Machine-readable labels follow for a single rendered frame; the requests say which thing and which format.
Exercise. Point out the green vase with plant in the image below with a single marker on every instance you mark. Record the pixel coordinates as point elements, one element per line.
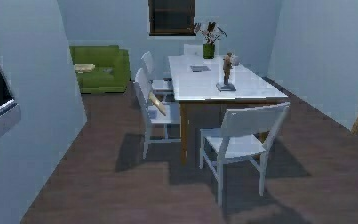
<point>209,41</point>

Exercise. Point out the grey composition notebook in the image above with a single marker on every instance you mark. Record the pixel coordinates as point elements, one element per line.
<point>200,68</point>

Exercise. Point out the dark framed window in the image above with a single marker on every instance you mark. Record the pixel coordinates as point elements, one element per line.
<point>171,16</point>

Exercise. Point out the brown figure statue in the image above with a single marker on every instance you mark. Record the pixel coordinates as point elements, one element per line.
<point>226,71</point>

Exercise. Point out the tan flat book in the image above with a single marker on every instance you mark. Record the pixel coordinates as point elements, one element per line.
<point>84,67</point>

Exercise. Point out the white top dining table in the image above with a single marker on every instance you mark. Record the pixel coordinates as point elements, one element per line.
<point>200,85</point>

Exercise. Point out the white dining chair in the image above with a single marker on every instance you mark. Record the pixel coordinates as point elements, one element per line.
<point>240,130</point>
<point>192,49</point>
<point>153,80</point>
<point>150,110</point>

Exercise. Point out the grey small flat object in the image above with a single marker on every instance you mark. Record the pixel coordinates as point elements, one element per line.
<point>107,70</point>

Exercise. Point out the green armchair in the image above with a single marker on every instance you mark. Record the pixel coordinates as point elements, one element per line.
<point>102,68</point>

